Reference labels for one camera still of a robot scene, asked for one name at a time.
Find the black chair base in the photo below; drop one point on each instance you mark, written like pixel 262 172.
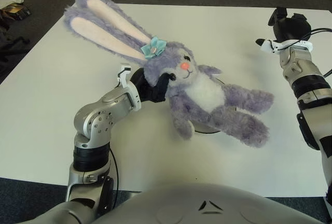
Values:
pixel 10 42

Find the dark box on floor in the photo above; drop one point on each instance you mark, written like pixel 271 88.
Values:
pixel 18 11

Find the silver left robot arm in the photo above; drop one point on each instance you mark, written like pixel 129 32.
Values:
pixel 96 115

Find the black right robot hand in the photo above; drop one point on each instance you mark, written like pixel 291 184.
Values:
pixel 293 28

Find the purple plush bunny doll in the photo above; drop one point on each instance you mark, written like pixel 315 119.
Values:
pixel 205 91

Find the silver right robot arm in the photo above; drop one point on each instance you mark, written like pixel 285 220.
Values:
pixel 298 66

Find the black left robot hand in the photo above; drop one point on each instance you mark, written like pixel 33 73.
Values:
pixel 153 93

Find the white plate with black rim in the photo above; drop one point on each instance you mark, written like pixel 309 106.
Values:
pixel 205 131

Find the grey robot torso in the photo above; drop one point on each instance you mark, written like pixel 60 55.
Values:
pixel 194 206

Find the white cloth on floor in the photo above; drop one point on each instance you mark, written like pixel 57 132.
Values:
pixel 11 1

